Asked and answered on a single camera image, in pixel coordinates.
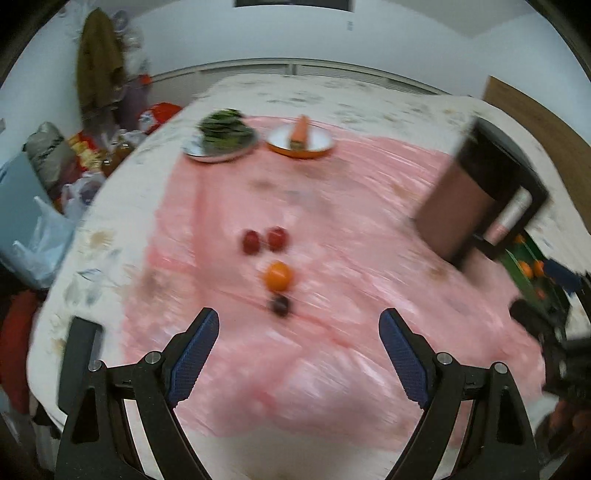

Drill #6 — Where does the dark plum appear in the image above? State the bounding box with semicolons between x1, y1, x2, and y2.
270;295;290;318

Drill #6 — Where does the orange fruit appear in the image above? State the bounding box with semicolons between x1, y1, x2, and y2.
263;261;294;293

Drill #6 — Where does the red tomato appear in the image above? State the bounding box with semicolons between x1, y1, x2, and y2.
242;230;262;255
266;226;290;252

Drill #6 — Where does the black phone on bed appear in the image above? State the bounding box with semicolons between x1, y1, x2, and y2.
57;317;103;415

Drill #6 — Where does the green tray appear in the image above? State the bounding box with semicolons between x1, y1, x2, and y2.
500;232;571;324

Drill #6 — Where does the floral bed quilt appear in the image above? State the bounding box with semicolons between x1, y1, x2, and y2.
27;74;590;479

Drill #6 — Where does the white plastic bag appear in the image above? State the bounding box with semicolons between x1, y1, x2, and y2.
12;196;75;290

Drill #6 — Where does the pink plastic sheet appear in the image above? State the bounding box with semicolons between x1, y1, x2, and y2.
121;131;544;450

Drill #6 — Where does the wooden headboard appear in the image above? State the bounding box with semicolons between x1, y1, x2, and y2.
483;76;591;230

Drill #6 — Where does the plate of green vegetables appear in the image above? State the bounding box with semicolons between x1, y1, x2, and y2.
182;109;259;164

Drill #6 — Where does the orange bowl with carrot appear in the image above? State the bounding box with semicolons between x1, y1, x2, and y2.
266;115;335;160

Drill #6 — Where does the olive hanging jacket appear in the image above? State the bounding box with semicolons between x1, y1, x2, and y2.
76;8;126;120

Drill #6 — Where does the dark window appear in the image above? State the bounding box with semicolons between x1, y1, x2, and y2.
235;0;353;12

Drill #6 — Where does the brown mug with black handle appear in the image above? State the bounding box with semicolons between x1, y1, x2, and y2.
414;117;549;269

